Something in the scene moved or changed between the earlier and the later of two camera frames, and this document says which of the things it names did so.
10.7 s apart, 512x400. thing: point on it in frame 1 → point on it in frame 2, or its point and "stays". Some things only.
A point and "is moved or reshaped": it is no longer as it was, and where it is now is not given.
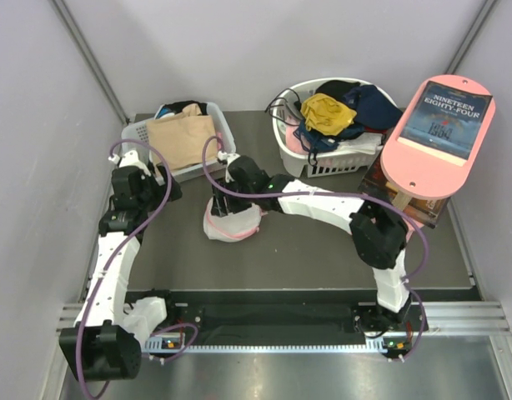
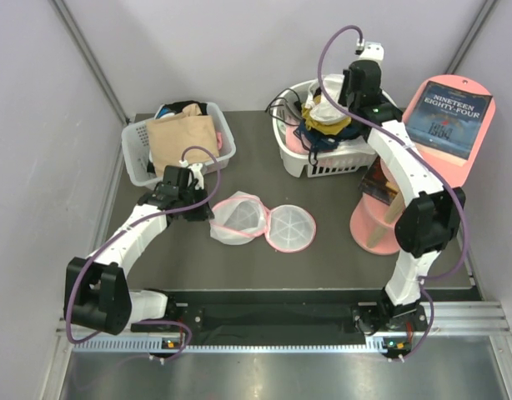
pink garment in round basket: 293,142 stays
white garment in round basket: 367,142 stays
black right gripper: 219,206 → 345,72
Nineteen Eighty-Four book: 446,122 stays
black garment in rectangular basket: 178,107 stays
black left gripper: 161,190 → 203,213
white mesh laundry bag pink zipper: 233,227 is moved or reshaped
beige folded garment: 180,137 stays
